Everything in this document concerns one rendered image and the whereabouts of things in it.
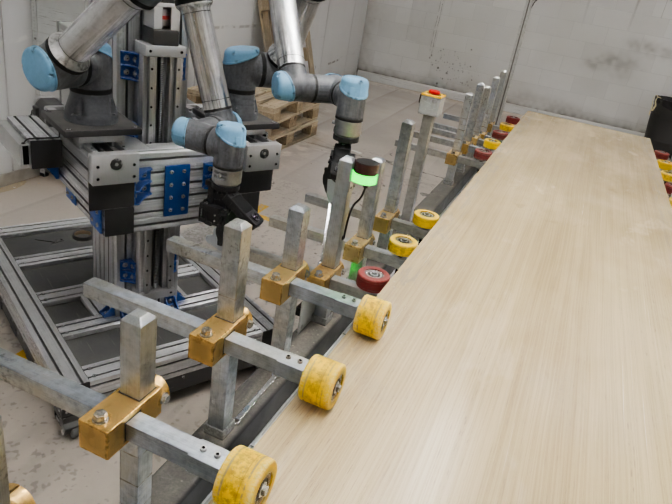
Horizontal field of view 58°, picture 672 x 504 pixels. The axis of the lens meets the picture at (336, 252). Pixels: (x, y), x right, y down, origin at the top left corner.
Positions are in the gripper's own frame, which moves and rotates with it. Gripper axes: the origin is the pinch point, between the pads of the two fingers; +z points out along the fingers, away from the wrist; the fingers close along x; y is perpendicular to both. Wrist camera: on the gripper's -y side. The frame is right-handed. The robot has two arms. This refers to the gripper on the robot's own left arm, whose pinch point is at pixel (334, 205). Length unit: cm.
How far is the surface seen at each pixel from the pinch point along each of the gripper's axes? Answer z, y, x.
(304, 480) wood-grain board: 5, -95, -2
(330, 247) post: 3.0, -21.2, -0.6
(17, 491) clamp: -2, -110, 31
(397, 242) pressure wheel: 5.0, -6.8, -18.7
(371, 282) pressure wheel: 5.4, -31.8, -11.5
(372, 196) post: -3.9, 2.0, -10.1
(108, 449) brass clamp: 1, -99, 25
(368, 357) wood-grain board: 5, -63, -11
